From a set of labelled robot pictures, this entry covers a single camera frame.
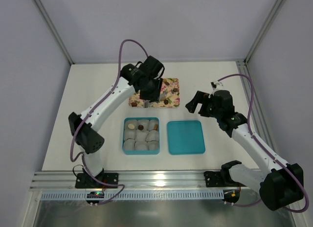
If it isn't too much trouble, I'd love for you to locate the white oval chocolate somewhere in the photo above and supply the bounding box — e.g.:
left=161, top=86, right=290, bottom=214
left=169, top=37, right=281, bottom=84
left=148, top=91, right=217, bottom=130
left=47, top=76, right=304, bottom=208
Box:
left=128, top=124, right=135, bottom=130

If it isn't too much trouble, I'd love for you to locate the teal box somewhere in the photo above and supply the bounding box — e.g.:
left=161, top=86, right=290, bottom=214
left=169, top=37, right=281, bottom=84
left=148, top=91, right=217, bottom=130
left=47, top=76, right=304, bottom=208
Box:
left=122, top=117, right=160, bottom=156

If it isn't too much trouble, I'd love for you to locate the aluminium rail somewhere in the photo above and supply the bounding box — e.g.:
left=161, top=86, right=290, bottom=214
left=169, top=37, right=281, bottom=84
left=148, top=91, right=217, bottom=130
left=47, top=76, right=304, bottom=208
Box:
left=29, top=170, right=265, bottom=190

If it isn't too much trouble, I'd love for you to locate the slotted cable duct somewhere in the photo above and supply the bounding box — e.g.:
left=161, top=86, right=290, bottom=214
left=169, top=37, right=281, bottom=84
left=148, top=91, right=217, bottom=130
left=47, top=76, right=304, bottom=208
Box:
left=40, top=189, right=224, bottom=201

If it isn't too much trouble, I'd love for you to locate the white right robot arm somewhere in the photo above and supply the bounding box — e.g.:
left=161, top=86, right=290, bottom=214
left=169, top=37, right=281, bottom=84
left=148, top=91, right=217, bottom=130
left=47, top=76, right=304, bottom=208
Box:
left=185, top=90, right=309, bottom=211

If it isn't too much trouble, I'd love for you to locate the teal lid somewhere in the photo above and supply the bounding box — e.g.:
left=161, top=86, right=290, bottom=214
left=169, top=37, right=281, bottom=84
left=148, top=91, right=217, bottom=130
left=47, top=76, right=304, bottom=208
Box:
left=167, top=120, right=205, bottom=156

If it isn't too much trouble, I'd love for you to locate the floral tray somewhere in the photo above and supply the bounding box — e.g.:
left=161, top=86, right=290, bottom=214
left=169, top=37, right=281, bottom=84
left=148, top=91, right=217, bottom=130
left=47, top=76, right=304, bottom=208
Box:
left=129, top=78, right=180, bottom=108

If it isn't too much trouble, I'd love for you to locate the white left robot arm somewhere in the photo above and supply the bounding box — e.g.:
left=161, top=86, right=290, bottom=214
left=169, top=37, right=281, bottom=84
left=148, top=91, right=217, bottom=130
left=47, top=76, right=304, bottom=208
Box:
left=68, top=56, right=165, bottom=187

